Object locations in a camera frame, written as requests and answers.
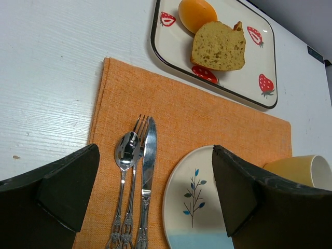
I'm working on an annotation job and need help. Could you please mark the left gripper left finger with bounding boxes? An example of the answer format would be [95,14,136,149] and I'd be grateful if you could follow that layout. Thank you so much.
[1,144,100,248]

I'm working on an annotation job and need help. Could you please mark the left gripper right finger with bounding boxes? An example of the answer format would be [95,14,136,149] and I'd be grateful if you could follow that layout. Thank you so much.
[212,145,331,248]

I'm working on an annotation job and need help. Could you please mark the yellow mug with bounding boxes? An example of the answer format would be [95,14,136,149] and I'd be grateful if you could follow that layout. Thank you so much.
[263,155,331,190]

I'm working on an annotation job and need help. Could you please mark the round plate with tree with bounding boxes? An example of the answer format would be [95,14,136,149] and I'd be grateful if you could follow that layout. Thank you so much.
[162,146,233,249]

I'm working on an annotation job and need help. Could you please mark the silver fork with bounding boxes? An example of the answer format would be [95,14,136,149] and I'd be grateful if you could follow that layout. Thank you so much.
[120,114,149,248]

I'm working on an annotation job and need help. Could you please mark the silver spoon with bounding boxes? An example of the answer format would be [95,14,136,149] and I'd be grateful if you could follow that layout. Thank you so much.
[105,131,140,248]

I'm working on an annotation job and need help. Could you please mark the orange cloth placemat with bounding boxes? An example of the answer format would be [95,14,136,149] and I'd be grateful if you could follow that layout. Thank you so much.
[73,58,292,248]

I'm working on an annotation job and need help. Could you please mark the silver knife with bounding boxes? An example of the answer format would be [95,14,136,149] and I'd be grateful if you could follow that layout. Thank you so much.
[135,117,157,248]

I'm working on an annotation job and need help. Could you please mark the strawberry pattern tray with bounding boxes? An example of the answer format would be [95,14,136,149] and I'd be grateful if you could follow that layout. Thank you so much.
[150,1,278,109]

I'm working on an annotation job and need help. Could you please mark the orange round bun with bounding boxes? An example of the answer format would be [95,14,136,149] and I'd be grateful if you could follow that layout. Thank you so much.
[178,0,218,34]

